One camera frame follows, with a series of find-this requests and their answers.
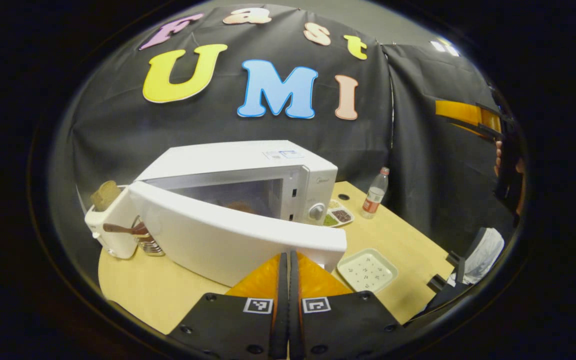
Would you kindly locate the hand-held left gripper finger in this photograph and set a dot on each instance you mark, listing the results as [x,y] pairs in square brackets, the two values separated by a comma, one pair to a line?
[294,320]
[282,320]

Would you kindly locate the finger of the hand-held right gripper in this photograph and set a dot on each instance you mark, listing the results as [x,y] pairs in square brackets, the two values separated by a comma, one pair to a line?
[460,114]

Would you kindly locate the white microwave oven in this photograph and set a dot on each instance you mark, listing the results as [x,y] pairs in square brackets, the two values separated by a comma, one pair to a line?
[218,235]

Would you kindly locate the ceiling light panel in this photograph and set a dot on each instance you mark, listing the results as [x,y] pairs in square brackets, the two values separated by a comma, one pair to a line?
[445,47]

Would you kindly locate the square white speckled plate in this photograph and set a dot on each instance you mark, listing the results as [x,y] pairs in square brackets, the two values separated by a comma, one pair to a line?
[368,270]

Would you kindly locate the white cloth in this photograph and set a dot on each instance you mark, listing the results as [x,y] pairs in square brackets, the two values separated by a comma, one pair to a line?
[485,255]

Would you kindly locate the divided white dish of beans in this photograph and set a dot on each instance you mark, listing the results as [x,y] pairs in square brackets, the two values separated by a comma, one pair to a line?
[340,216]

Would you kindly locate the clear plastic water bottle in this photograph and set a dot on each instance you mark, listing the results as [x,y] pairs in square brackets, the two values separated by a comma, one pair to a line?
[374,197]

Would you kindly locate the metal utensil holder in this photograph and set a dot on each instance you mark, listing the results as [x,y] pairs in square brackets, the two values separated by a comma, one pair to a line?
[150,246]

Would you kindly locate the white toaster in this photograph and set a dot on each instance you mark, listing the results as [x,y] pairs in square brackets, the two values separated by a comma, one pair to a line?
[113,235]

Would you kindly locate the brown toast slice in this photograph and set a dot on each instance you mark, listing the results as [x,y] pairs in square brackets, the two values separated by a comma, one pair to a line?
[105,196]

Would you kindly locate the black backdrop cloth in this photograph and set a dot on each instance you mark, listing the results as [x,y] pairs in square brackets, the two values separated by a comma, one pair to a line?
[118,125]

